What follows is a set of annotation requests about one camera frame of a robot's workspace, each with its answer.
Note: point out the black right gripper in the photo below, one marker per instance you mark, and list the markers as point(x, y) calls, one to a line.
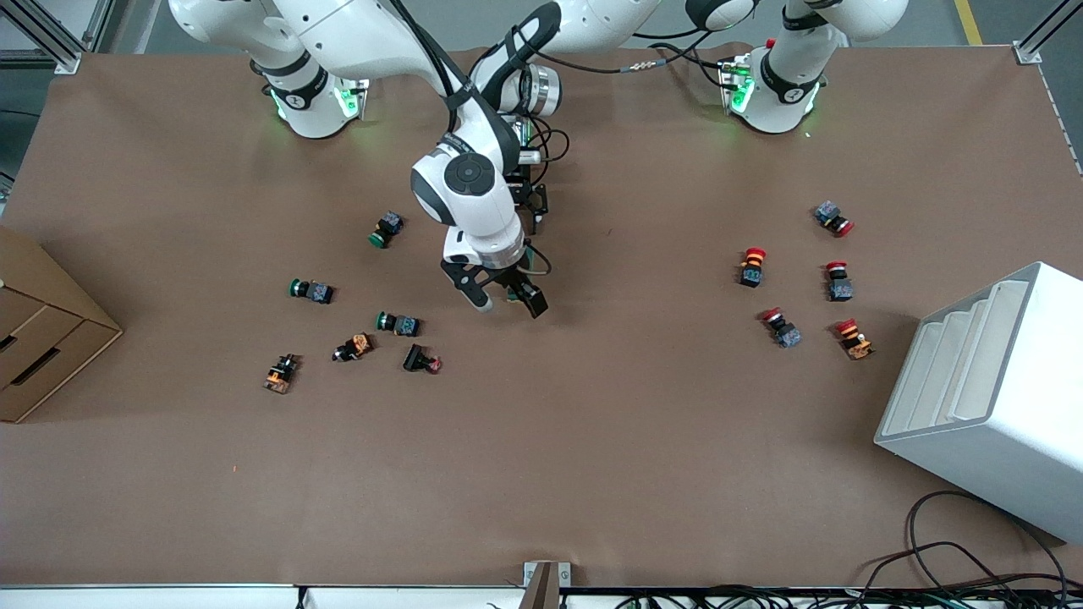
point(508, 276)

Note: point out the red striped-collar button orange block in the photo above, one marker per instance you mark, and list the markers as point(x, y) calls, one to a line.
point(854, 342)

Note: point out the red striped-collar button blue block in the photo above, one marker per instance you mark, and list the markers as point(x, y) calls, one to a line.
point(751, 272)

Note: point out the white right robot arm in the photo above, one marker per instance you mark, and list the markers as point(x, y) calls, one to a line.
point(470, 178)

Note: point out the cardboard drawer box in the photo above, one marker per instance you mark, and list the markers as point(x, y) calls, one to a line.
point(42, 338)

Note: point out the green load switch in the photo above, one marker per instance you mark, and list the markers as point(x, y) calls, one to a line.
point(516, 296)

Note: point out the green push button switch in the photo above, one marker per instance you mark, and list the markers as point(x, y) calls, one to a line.
point(404, 325)
point(387, 227)
point(317, 293)

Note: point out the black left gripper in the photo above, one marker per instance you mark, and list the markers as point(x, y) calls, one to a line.
point(531, 197)

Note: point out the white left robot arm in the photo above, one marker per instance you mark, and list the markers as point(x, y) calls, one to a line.
point(592, 21)

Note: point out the white table edge rail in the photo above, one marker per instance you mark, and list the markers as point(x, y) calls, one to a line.
point(169, 599)

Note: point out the black orange contact switch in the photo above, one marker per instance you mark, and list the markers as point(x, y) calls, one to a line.
point(355, 346)
point(279, 376)

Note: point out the black red selector switch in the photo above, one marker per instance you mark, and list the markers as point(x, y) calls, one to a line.
point(416, 359)

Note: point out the brown table mat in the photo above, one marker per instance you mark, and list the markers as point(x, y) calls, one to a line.
point(592, 423)

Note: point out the aluminium frame post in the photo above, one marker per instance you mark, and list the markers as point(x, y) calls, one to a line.
point(1028, 52)
point(68, 61)

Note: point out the red mushroom button blue block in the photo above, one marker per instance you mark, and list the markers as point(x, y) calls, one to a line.
point(787, 336)
point(829, 213)
point(839, 289)

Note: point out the metal table edge bracket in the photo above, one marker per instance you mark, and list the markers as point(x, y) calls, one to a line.
point(546, 584)

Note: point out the white slotted rack box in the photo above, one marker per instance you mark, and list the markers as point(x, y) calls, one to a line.
point(1015, 423)

